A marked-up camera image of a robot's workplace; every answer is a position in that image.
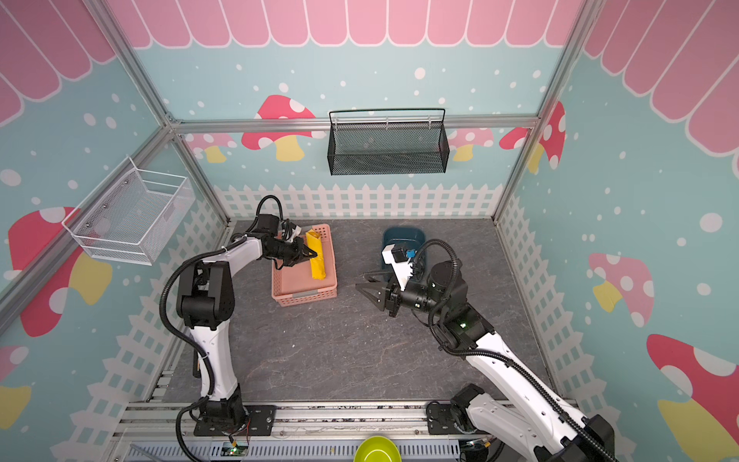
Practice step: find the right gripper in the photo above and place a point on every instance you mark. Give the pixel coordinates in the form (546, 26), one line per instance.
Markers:
(390, 295)

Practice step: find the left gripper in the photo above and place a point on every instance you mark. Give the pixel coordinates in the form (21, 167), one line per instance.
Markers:
(298, 254)

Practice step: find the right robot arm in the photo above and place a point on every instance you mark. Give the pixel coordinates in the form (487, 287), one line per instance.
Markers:
(539, 425)

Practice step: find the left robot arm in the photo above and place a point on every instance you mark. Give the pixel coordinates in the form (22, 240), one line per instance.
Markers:
(199, 300)

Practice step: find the pink plastic basket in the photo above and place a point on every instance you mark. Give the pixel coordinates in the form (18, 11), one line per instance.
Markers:
(295, 285)

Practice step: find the teal plastic tub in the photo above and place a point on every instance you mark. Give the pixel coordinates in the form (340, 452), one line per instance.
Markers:
(410, 238)

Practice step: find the green bowl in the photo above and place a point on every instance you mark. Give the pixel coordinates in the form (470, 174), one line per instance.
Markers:
(377, 449)

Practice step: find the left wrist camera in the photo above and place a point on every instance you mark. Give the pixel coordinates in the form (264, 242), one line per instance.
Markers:
(289, 231)

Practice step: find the black mesh wall basket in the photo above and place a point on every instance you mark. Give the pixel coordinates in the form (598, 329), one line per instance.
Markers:
(388, 141)

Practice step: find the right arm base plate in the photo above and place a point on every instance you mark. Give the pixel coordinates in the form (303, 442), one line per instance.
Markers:
(447, 418)

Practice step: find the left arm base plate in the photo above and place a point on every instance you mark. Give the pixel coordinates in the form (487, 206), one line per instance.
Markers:
(259, 421)

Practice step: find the white wire wall basket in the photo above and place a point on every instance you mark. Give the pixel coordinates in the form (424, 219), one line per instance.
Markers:
(132, 216)

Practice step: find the aluminium front rail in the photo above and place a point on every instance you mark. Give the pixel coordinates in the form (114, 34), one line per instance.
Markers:
(292, 421)

